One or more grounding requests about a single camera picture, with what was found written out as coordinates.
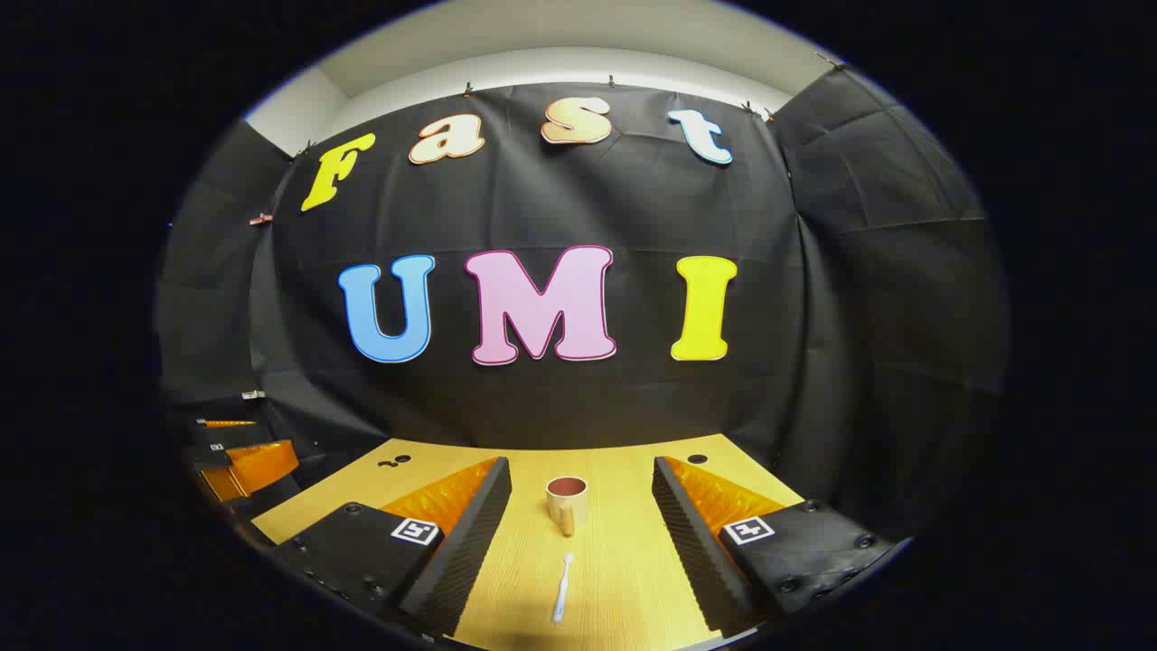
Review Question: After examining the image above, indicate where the light blue toothbrush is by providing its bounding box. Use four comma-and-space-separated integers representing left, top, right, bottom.
551, 552, 576, 624

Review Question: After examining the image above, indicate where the wooden desktop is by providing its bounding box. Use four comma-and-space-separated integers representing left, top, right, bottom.
251, 434, 805, 651

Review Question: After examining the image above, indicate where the black backdrop cloth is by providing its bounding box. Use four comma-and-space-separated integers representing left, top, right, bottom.
154, 68, 1011, 543

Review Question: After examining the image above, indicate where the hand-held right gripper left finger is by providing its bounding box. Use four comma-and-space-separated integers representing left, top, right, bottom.
271, 457, 513, 638

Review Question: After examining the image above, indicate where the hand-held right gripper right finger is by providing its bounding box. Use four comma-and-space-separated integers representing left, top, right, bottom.
651, 456, 909, 638

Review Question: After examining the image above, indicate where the beige cup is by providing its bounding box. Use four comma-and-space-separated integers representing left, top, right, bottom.
545, 476, 590, 538

